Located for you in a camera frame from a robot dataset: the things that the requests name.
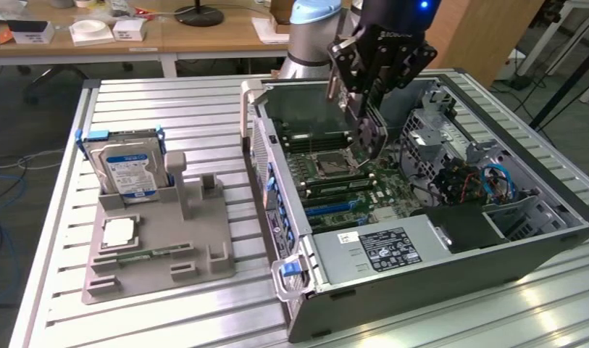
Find black graphics card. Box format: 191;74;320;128
325;72;388;161

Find white square tray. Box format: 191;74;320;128
70;20;116;46

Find white box with black lid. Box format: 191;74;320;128
7;20;56;44

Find small white box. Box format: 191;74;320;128
112;18;147;41

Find grey power supply unit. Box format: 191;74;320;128
307;215;453;286

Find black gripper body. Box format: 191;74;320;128
355;0;441;70

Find white pedestal cabinet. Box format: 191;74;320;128
496;49;525;81

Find black installed RAM stick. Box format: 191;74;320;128
303;175;377;199

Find metal drive cage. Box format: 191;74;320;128
403;88;472;173

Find silver CPU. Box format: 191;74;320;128
103;219;136;247

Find open black PC case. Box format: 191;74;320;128
239;69;589;344

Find green RAM stick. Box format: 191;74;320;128
115;246;178;262

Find grey disk bay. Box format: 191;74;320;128
481;190;573;242

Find white table frame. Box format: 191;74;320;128
519;0;589;103

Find white paper stack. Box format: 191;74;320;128
252;17;291;45

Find brown cardboard box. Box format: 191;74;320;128
269;0;295;27

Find blue expansion slot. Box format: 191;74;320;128
305;201;361;218

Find black office chair base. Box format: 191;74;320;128
16;65;90;106

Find wooden cabinet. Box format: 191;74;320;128
415;0;549;88

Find grey parts rack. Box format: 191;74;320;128
80;151;237;305

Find grey floor cable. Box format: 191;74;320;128
0;151;63;171

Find black stand pole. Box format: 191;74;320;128
528;0;589;130

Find hard disk in blue carrier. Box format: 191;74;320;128
74;125;168;204

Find blue floor cable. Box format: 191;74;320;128
0;162;23;309

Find CPU socket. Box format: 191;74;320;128
311;150;361;177

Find black round lamp base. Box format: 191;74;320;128
174;0;225;27

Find wooden desk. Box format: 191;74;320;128
0;0;425;68

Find green motherboard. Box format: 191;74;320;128
279;121;431;233

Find red wire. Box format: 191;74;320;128
460;172;484;204

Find blue wire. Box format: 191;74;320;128
481;162;517;202

